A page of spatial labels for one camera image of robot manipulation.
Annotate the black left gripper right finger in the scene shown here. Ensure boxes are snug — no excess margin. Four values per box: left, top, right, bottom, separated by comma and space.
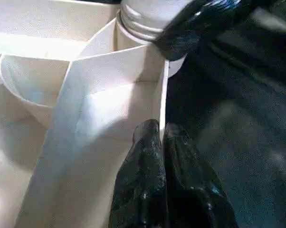
163, 123, 240, 228

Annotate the white plastic table leg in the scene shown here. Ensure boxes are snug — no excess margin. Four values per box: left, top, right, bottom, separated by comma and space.
115, 0, 189, 45

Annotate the black mat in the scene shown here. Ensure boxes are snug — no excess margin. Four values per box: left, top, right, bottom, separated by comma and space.
102, 0, 286, 228

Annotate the white plastic table top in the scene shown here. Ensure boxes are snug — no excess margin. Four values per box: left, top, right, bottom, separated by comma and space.
0, 0, 190, 228

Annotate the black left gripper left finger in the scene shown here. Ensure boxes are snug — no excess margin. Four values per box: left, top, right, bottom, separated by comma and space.
109, 118, 169, 228

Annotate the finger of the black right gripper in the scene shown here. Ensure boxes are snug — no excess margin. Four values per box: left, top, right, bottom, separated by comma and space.
152, 0, 255, 61

